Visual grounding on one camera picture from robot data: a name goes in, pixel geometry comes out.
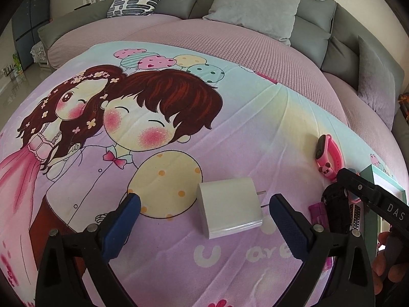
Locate pink wristband watch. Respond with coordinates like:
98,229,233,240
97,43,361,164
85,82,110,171
315,134,340,177

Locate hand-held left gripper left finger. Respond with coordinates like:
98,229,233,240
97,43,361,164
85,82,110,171
35,193,142,307

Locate printed cartoon blanket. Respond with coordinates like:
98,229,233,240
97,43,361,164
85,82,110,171
0,40,400,307

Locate white charger plug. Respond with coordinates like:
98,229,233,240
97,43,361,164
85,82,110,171
196,177,267,240

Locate person's right hand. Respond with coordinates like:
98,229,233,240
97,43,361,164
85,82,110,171
371,230,409,295

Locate black toy car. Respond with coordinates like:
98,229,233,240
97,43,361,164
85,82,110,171
320,184,349,232

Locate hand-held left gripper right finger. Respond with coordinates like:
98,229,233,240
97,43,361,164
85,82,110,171
269,193,375,307

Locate blue grey cabinet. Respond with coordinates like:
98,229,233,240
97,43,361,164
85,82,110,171
12,0,52,71

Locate purple grey cushion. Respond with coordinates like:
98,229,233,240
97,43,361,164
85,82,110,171
357,35,397,130

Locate grey sofa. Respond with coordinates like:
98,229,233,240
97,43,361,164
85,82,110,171
38,0,406,128

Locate plain grey cushion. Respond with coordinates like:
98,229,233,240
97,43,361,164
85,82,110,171
203,0,302,46

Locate purple sofa cover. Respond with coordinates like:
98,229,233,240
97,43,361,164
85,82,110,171
48,14,397,173

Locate gold patterned lighter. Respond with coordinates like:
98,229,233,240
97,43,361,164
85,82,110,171
349,202,364,232

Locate white woven stool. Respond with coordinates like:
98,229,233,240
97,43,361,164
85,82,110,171
30,42,49,68

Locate purple lighter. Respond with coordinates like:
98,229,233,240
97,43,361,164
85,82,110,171
309,202,327,223

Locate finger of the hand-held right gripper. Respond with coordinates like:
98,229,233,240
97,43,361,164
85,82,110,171
336,168,409,228

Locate teal cardboard tray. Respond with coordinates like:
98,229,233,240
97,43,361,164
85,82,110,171
361,164,409,256

